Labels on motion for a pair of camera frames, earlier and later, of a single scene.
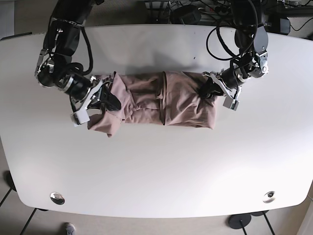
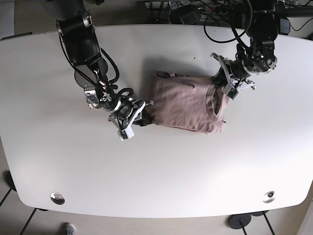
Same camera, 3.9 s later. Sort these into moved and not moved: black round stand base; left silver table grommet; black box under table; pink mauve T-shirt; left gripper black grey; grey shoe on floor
Moved: pink mauve T-shirt; left gripper black grey
Not moved: black box under table; black round stand base; grey shoe on floor; left silver table grommet
